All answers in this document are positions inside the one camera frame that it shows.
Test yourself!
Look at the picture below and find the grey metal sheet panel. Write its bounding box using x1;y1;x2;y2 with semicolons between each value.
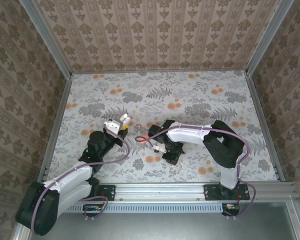
47;202;298;240

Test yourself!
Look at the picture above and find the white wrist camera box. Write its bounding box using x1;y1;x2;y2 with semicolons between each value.
153;144;168;154
103;119;123;136

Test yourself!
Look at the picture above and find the aluminium table side rail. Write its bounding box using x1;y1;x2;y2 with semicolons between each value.
246;72;285;182
36;73;73;183

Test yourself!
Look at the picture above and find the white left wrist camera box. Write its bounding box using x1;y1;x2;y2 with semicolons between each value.
103;119;123;136

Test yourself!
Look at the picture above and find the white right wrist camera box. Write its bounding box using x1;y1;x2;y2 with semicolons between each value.
153;144;168;154

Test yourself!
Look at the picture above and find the aluminium frame post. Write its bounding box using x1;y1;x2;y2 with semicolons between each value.
244;0;297;77
19;0;73;80

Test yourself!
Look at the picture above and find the floral print tablecloth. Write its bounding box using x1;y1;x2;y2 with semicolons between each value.
38;69;282;185

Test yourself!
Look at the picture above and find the aluminium frame bar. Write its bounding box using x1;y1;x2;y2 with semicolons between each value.
285;199;300;240

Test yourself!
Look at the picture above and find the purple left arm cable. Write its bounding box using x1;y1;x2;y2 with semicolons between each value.
31;126;131;236

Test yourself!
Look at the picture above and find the grey slotted cable duct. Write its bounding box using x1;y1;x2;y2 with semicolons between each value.
64;203;226;214

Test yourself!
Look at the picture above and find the black controller board box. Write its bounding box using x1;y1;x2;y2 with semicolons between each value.
82;203;104;218
221;202;241;217

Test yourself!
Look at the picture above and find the white earbud charging case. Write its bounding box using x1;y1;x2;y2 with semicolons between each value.
117;113;131;125

